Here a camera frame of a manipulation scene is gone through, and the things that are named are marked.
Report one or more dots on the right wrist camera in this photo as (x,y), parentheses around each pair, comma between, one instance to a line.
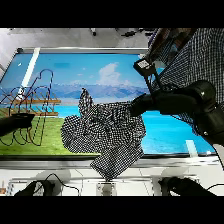
(143,64)

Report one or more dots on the brown clothes hanger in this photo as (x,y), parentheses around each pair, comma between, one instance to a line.
(40,101)
(43,113)

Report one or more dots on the checked shirt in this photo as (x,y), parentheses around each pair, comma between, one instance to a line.
(106,133)

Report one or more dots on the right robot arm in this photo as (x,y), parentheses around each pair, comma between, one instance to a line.
(200,101)

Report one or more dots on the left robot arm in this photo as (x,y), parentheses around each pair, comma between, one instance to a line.
(13,122)

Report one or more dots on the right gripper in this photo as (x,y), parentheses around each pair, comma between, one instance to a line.
(144,105)

